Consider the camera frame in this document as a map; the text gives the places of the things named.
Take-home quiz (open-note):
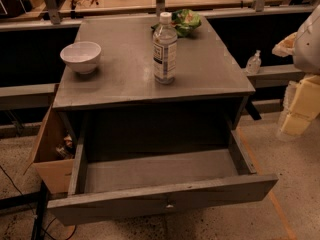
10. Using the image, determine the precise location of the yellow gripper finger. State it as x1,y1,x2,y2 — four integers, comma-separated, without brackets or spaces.
272,32,296,57

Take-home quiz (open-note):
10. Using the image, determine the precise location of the clear plastic water bottle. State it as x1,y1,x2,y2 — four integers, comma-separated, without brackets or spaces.
153,12,178,84

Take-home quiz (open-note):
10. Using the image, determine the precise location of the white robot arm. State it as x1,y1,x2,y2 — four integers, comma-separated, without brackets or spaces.
272,5,320,75

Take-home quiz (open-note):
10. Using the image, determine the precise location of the small sanitizer pump bottle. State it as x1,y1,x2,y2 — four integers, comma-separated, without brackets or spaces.
246,50,261,74

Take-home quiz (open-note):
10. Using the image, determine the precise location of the grey cabinet with top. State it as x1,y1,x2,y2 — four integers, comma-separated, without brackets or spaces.
52,14,256,158

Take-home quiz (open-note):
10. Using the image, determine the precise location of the green chip bag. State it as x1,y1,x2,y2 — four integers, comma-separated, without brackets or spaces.
152,9,201,39

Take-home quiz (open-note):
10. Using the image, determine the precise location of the white ceramic bowl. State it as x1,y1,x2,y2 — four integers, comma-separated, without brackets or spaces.
60,41,102,74

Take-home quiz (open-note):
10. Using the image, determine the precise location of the open grey drawer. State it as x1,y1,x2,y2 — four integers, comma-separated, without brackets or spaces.
48,132,278,225

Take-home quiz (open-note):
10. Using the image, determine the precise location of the cardboard box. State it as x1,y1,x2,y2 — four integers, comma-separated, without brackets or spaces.
23,83,76,195

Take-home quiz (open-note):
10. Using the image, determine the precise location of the black metal stand leg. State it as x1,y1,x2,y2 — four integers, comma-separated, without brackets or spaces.
31,182,48,240

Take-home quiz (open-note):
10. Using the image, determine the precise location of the black floor cable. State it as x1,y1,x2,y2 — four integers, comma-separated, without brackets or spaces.
0,165,78,240

